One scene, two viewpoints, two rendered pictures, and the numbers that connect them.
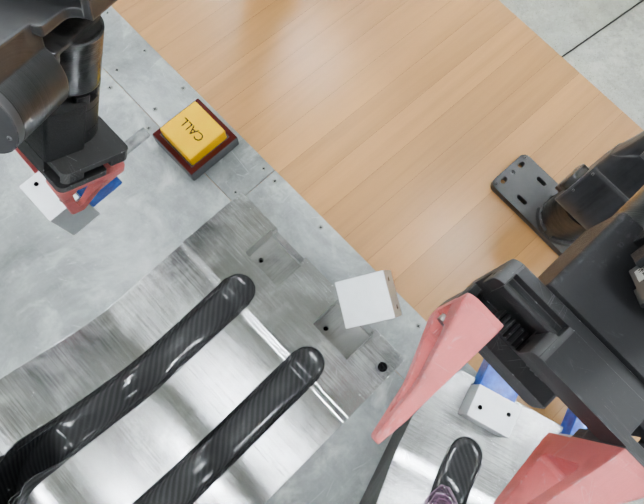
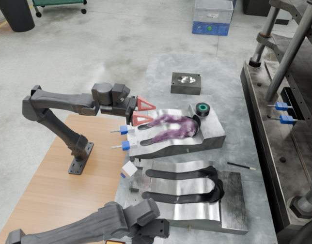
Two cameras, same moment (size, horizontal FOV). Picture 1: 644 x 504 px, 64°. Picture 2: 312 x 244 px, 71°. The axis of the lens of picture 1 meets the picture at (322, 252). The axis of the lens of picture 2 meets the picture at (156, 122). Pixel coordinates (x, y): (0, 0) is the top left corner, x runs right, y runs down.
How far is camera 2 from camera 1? 0.61 m
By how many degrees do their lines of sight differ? 51
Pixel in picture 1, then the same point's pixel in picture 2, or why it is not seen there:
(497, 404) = (131, 141)
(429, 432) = (144, 150)
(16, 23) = (133, 208)
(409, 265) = (112, 178)
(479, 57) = (40, 199)
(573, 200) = (83, 147)
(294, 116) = not seen: hidden behind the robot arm
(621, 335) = (126, 102)
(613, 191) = (79, 140)
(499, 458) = (139, 138)
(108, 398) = (185, 200)
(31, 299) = not seen: outside the picture
